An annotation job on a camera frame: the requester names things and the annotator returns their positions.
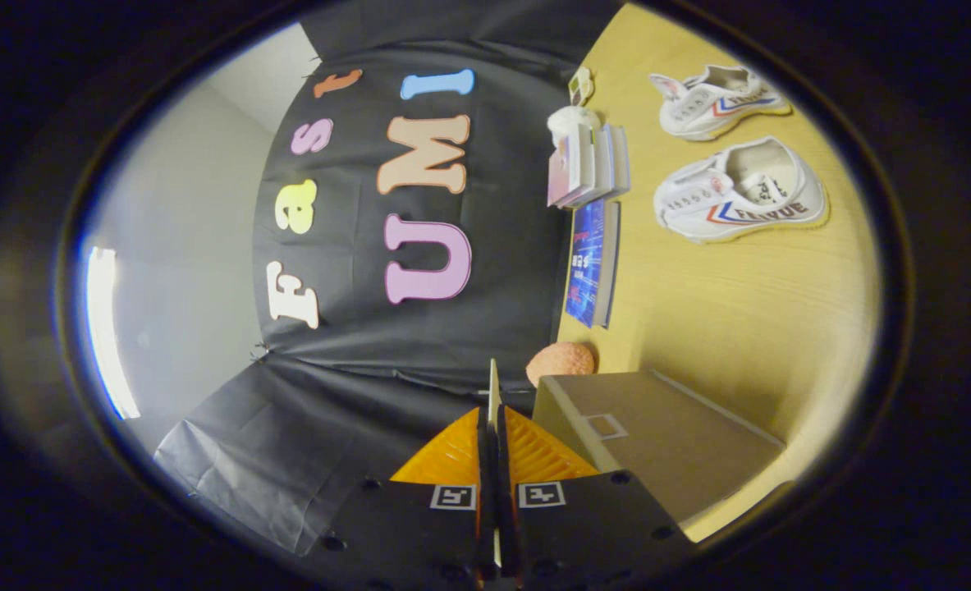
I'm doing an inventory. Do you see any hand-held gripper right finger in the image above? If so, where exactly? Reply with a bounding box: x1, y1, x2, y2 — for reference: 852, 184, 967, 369
497, 405, 695, 591

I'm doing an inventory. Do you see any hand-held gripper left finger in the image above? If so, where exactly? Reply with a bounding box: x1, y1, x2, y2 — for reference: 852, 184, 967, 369
296, 406, 498, 591

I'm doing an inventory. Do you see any white canvas shoe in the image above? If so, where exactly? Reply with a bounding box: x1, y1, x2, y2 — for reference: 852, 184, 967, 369
653, 135, 829, 244
648, 64, 791, 142

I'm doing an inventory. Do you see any orange textured ball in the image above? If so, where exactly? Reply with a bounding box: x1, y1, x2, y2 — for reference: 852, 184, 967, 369
526, 341, 598, 388

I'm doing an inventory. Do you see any black backdrop cloth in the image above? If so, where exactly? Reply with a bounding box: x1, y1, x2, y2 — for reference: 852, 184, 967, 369
154, 0, 625, 559

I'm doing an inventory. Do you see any pink cover book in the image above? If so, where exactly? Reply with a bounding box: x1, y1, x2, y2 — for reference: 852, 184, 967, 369
547, 123, 594, 208

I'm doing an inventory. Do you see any white cover book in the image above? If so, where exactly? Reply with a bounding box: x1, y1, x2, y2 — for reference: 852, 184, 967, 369
585, 125, 616, 203

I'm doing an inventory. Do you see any pale blue cover book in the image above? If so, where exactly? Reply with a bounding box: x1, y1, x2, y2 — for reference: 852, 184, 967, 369
608, 125, 632, 196

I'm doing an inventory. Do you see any white fluffy ball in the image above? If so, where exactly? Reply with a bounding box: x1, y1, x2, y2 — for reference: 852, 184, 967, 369
547, 105, 602, 149

